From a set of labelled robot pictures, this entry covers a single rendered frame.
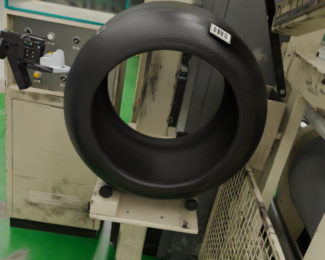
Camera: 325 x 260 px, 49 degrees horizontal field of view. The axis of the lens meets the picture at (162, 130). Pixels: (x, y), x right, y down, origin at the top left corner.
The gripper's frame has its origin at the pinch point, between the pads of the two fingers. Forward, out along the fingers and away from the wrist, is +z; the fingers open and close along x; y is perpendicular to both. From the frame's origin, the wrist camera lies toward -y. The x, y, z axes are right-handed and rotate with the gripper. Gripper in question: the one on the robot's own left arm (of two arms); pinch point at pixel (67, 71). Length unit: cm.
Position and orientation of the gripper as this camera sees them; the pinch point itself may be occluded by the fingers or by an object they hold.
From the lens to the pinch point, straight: 112.1
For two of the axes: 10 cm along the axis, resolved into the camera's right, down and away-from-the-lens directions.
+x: 0.2, -4.4, 9.0
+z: 9.6, 2.6, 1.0
